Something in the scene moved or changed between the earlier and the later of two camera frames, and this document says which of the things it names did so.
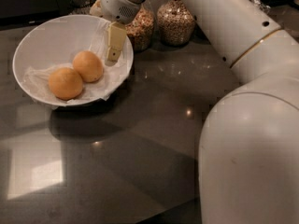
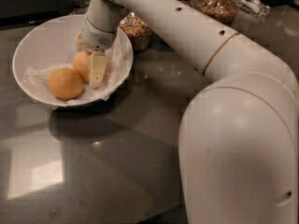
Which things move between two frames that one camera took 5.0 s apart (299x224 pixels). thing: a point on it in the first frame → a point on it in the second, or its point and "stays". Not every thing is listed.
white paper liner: [37, 77] stays
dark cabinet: [33, 5] stays
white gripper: [118, 7] → [97, 38]
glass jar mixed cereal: [141, 31] stays
